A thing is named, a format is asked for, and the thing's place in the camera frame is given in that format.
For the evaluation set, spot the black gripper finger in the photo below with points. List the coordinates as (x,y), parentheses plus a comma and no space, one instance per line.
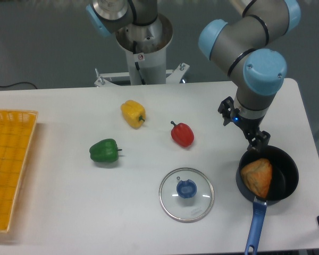
(258,140)
(226,109)

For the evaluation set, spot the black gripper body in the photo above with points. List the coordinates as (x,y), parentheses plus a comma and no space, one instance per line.
(250,127)

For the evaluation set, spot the glass lid blue knob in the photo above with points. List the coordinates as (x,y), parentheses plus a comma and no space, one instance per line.
(186,195)

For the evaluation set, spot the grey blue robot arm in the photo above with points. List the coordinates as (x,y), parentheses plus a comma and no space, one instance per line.
(240,51)

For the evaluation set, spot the second grey blue robot arm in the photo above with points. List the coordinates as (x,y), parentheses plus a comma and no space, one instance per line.
(108,17)

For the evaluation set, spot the brown bread pastry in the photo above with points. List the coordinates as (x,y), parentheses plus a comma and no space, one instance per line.
(257,176)

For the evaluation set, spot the dark blue saucepan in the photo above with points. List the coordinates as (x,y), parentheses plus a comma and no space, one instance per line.
(284,182)

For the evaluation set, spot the red bell pepper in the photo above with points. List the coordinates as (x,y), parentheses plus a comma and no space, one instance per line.
(182,134)

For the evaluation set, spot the yellow bell pepper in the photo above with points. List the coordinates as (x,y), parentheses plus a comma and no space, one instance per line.
(134,113)

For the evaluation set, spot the green bell pepper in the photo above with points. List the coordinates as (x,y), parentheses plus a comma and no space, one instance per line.
(105,151)

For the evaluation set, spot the yellow woven basket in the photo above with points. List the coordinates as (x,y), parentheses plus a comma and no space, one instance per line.
(16,132)

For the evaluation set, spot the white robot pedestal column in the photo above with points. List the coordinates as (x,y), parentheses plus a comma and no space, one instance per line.
(145,51)

